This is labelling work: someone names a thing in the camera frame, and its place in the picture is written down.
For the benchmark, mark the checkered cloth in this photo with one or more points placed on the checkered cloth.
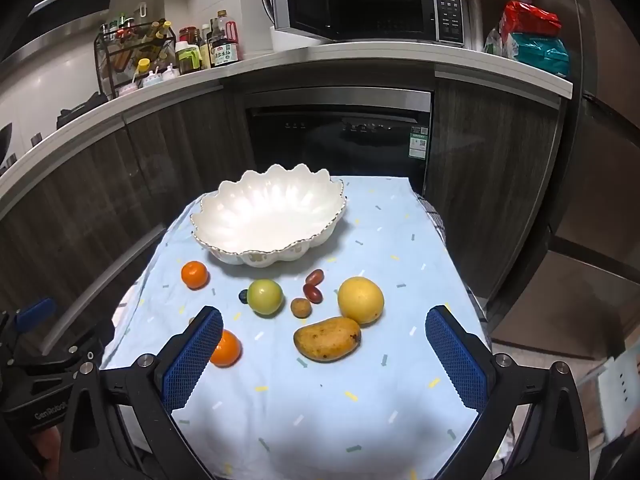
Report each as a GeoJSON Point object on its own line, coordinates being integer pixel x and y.
{"type": "Point", "coordinates": [432, 217]}

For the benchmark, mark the slim labelled sauce bottle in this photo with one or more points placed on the slim labelled sauce bottle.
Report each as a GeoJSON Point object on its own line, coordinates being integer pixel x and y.
{"type": "Point", "coordinates": [205, 52]}

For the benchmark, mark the red bag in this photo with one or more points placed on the red bag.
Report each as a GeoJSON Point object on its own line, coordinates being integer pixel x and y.
{"type": "Point", "coordinates": [530, 17]}

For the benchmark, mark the black microwave oven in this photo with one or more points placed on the black microwave oven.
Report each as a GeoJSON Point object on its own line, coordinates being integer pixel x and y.
{"type": "Point", "coordinates": [380, 10]}

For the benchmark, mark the black built-in dishwasher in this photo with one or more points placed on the black built-in dishwasher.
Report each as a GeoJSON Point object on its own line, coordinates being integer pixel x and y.
{"type": "Point", "coordinates": [340, 135]}

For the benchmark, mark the red grape tomato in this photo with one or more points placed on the red grape tomato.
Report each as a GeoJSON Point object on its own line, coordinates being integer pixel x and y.
{"type": "Point", "coordinates": [311, 293]}
{"type": "Point", "coordinates": [314, 276]}

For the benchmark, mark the white plastic stool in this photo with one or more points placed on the white plastic stool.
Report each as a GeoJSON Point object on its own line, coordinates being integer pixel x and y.
{"type": "Point", "coordinates": [622, 390]}

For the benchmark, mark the yellow orange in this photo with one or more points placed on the yellow orange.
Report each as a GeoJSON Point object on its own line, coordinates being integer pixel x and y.
{"type": "Point", "coordinates": [361, 300]}

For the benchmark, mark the teal bag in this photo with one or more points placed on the teal bag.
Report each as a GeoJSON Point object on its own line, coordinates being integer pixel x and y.
{"type": "Point", "coordinates": [540, 55]}

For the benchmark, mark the dark refrigerator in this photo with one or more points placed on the dark refrigerator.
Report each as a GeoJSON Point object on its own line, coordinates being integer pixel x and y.
{"type": "Point", "coordinates": [600, 160]}

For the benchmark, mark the white scalloped bowl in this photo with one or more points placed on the white scalloped bowl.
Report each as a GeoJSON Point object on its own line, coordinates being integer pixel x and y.
{"type": "Point", "coordinates": [270, 215]}

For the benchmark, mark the white plastic bag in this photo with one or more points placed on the white plastic bag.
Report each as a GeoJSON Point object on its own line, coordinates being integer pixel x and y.
{"type": "Point", "coordinates": [494, 42]}

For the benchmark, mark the plastic wrap roll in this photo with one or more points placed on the plastic wrap roll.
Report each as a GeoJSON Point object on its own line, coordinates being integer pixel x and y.
{"type": "Point", "coordinates": [474, 22]}

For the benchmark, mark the yellow-cap bottle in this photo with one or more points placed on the yellow-cap bottle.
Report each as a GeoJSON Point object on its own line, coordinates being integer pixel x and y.
{"type": "Point", "coordinates": [143, 66]}

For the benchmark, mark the dark wood kitchen cabinet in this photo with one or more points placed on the dark wood kitchen cabinet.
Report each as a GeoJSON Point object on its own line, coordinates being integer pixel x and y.
{"type": "Point", "coordinates": [150, 170]}

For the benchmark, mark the person's left hand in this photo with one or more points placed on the person's left hand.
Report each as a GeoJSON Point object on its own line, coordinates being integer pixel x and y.
{"type": "Point", "coordinates": [47, 445]}

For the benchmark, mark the red-lid jar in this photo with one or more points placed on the red-lid jar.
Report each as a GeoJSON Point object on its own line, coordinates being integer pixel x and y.
{"type": "Point", "coordinates": [187, 35]}

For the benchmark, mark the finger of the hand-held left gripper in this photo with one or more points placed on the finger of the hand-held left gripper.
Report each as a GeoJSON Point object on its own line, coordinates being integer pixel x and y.
{"type": "Point", "coordinates": [65, 347]}
{"type": "Point", "coordinates": [35, 311]}

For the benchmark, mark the tangerine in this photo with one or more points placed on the tangerine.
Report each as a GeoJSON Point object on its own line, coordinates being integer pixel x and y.
{"type": "Point", "coordinates": [195, 275]}
{"type": "Point", "coordinates": [229, 351]}

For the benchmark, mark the black range hood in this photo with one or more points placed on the black range hood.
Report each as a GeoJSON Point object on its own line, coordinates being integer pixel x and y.
{"type": "Point", "coordinates": [60, 5]}

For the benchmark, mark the green-lid oil jug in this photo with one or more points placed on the green-lid oil jug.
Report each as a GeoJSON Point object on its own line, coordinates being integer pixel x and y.
{"type": "Point", "coordinates": [187, 60]}

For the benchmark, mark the white kitchen countertop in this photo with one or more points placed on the white kitchen countertop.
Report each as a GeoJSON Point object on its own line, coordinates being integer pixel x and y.
{"type": "Point", "coordinates": [350, 57]}

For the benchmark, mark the green apple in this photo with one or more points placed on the green apple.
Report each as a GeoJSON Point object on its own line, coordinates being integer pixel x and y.
{"type": "Point", "coordinates": [265, 297]}

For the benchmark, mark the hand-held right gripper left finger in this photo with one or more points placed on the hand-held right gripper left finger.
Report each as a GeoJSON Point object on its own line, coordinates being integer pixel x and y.
{"type": "Point", "coordinates": [192, 360]}

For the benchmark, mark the light blue patterned tablecloth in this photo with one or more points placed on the light blue patterned tablecloth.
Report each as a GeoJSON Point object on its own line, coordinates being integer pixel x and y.
{"type": "Point", "coordinates": [350, 410]}

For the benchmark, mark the large soy sauce bottle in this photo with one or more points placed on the large soy sauce bottle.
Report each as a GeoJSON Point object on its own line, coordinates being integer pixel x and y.
{"type": "Point", "coordinates": [224, 50]}

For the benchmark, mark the black stove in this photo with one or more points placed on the black stove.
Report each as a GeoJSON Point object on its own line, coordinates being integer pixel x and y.
{"type": "Point", "coordinates": [80, 112]}

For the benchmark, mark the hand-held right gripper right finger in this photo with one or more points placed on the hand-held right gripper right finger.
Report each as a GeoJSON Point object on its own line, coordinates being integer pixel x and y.
{"type": "Point", "coordinates": [457, 360]}

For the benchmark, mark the white condiment jar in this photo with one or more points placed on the white condiment jar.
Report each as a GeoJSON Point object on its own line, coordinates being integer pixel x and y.
{"type": "Point", "coordinates": [127, 90]}
{"type": "Point", "coordinates": [170, 72]}
{"type": "Point", "coordinates": [151, 80]}

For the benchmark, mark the yellow mango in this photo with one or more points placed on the yellow mango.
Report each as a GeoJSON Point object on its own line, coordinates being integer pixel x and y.
{"type": "Point", "coordinates": [327, 338]}

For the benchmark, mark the blueberry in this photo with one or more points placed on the blueberry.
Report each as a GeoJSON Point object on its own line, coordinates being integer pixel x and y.
{"type": "Point", "coordinates": [243, 296]}

